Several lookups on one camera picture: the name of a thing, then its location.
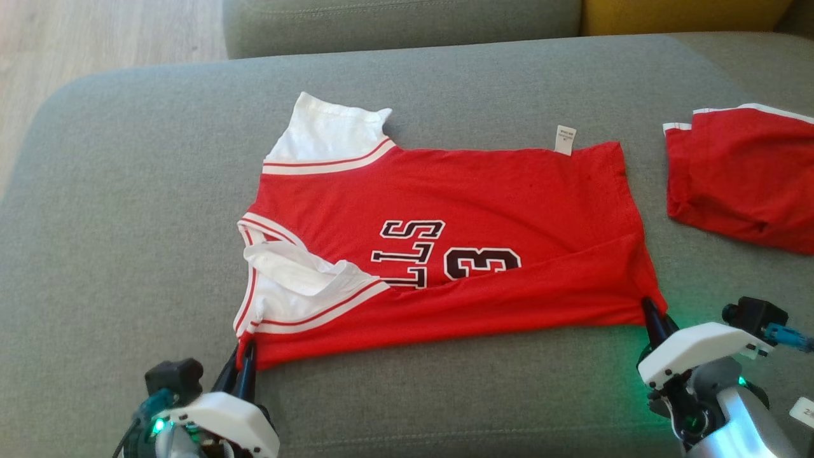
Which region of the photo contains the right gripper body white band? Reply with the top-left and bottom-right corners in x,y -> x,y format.
637,321 -> 774,391

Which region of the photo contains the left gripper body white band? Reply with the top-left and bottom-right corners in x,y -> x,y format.
155,391 -> 281,458

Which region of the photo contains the grey sofa backrest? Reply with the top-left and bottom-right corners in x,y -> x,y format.
773,0 -> 814,40

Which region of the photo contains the left camera cable teal plug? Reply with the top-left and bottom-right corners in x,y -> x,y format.
111,388 -> 177,458

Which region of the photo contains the red shorts white stripe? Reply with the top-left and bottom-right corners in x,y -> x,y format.
663,103 -> 814,256

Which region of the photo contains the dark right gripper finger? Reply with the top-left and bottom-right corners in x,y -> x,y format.
641,297 -> 679,350

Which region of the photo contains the red white basketball jersey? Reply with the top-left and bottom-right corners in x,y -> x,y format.
233,92 -> 669,372

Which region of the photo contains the large grey sofa chaise cushion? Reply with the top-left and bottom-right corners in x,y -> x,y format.
0,33 -> 814,458

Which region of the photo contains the white tag on right cable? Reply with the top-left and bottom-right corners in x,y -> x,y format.
789,396 -> 814,429

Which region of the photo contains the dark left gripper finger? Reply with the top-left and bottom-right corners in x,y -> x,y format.
212,347 -> 242,395
236,341 -> 258,402

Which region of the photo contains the large yellow sofa back cushion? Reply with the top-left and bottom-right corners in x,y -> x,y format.
580,0 -> 796,38

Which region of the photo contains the long grey sofa seat cushion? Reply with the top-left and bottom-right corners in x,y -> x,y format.
223,0 -> 583,60

